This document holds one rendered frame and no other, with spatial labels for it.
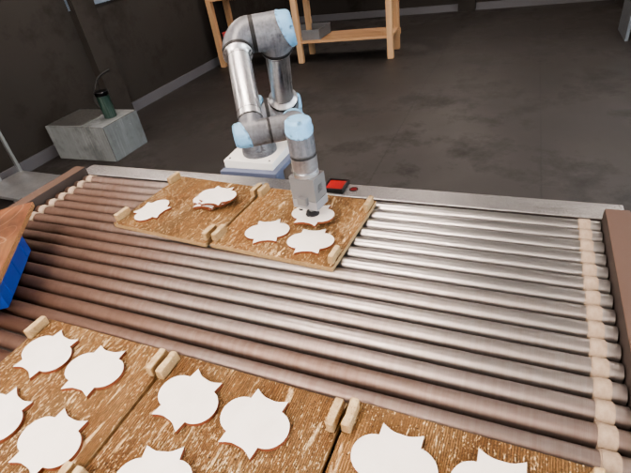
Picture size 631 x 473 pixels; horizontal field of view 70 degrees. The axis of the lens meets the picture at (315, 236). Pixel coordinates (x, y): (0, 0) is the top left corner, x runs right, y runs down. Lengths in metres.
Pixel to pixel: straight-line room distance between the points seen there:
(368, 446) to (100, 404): 0.56
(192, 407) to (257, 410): 0.13
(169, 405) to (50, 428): 0.24
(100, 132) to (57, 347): 3.79
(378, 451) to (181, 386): 0.42
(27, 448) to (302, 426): 0.53
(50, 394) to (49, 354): 0.12
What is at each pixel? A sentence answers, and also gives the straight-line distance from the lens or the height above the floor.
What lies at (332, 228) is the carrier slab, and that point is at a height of 0.94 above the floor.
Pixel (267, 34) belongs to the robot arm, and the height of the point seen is 1.42.
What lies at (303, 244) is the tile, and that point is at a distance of 1.28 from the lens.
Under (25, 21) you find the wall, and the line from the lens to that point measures 5.65.
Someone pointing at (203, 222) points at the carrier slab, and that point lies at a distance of 1.51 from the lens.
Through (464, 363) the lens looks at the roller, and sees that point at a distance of 1.00.
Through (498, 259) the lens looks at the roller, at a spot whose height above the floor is 0.92.
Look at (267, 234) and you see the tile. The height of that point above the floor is 0.94.
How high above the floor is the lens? 1.69
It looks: 35 degrees down
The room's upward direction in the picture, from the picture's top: 9 degrees counter-clockwise
